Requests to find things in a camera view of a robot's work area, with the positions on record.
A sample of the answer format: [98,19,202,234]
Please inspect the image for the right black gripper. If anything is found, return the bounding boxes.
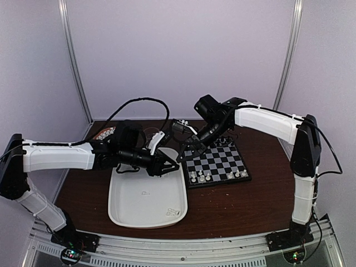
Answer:
[176,119,231,163]

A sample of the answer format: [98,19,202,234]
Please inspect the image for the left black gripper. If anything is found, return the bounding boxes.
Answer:
[119,145,180,176]

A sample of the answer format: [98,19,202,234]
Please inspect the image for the white chess bishop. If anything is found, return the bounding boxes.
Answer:
[205,173,211,181]

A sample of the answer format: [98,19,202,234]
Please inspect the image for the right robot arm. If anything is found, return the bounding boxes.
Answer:
[177,95,322,246]

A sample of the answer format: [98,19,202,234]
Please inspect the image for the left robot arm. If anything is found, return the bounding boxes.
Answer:
[1,120,179,247]

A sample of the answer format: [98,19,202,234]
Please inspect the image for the black chess pieces row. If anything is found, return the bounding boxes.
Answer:
[210,136,234,148]

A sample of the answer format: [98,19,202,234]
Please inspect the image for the white chess piece pair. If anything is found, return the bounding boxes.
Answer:
[166,208,180,216]

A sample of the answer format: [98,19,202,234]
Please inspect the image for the black and white chessboard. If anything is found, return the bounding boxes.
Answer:
[182,138,252,189]

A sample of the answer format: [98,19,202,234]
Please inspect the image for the clear drinking glass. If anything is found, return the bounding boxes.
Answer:
[144,127,160,146]

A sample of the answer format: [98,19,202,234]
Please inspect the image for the white rectangular tray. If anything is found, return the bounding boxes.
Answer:
[108,164,188,229]

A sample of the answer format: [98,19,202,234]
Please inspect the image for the patterned ceramic plate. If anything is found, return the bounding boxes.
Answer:
[93,127,116,140]

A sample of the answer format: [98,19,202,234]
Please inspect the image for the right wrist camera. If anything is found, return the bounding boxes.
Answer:
[171,120,197,135]

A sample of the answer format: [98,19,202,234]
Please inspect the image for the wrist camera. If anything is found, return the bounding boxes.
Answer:
[171,120,197,135]
[147,131,170,155]

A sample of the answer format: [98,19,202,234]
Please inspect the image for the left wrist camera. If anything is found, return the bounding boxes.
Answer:
[147,131,170,155]

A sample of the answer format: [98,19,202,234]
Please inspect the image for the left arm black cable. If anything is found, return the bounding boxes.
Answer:
[72,97,171,145]

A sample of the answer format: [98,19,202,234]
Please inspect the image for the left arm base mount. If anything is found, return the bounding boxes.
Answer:
[51,231,100,253]

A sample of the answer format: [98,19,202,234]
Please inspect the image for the front aluminium rail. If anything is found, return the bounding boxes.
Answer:
[22,216,343,267]

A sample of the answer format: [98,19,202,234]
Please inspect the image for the right aluminium frame post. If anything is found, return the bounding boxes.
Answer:
[273,0,304,110]

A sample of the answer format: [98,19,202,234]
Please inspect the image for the aluminium frame post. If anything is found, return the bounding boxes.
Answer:
[58,0,93,124]
[273,0,304,110]

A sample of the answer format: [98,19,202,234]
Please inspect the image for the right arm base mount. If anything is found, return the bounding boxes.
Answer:
[265,230,314,252]

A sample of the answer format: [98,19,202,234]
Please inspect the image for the left aluminium frame post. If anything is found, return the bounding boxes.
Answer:
[58,0,93,124]

